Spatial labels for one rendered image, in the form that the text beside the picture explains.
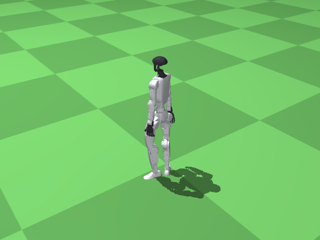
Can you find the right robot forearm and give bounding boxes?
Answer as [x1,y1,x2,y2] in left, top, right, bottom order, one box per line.
[165,93,172,111]

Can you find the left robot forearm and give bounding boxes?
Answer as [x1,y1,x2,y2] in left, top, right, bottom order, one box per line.
[147,101,156,125]

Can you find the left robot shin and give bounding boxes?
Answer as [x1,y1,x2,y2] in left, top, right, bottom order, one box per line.
[147,147,159,174]

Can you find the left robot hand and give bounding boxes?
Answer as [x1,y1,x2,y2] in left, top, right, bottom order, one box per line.
[144,121,155,137]

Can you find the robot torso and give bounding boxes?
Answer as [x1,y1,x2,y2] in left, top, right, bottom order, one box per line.
[152,71,170,123]

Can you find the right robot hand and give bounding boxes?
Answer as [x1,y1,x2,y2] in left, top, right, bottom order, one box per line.
[167,107,175,123]

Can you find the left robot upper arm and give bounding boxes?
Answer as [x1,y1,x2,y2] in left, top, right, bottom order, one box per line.
[148,79,159,106]

